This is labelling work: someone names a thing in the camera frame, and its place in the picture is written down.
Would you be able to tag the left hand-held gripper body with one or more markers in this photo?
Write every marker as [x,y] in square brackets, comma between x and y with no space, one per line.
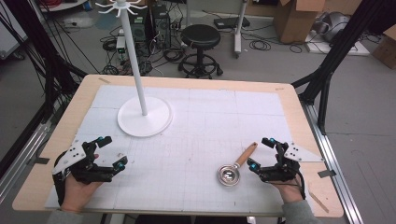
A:
[70,155]

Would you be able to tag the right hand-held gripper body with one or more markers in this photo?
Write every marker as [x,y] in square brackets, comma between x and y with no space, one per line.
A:
[291,155]

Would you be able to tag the white hook stand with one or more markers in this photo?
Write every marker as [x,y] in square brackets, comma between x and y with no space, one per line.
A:
[144,116]

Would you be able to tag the person's right hand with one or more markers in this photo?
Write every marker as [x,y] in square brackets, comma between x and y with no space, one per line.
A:
[291,191]

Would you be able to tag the person's left hand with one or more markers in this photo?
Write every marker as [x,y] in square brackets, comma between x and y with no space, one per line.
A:
[79,193]

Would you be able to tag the black tape piece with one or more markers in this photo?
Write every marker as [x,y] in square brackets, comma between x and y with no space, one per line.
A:
[42,160]
[327,173]

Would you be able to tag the thin wooden stick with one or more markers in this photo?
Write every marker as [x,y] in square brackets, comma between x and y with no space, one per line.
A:
[318,201]

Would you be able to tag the white grid mat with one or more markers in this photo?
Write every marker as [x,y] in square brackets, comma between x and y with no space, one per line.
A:
[186,140]

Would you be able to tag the white power box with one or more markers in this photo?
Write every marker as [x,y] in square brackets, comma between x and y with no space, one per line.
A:
[120,43]

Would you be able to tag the white stand leg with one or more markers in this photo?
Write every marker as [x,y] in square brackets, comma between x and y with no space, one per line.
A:
[239,31]

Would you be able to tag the large cardboard box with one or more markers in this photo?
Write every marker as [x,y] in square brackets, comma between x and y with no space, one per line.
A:
[295,21]

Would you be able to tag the white floor board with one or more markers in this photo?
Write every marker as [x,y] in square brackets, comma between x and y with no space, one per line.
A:
[358,49]

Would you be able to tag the black flat device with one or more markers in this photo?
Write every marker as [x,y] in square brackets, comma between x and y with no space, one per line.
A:
[230,22]

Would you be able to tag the black round stool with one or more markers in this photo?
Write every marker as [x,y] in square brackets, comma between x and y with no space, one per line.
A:
[200,35]

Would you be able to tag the black computer tower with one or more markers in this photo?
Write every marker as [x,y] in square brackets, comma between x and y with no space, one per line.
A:
[161,26]

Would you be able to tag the grey round appliance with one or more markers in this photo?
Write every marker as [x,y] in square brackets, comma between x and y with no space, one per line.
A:
[334,25]

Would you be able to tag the small cardboard box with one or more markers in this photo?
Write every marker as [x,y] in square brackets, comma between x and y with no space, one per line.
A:
[386,46]

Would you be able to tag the aluminium rail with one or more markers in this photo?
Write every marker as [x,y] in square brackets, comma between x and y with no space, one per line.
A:
[21,158]
[330,149]

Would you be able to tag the black metal frame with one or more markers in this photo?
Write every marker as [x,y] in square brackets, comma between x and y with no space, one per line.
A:
[46,62]
[336,49]

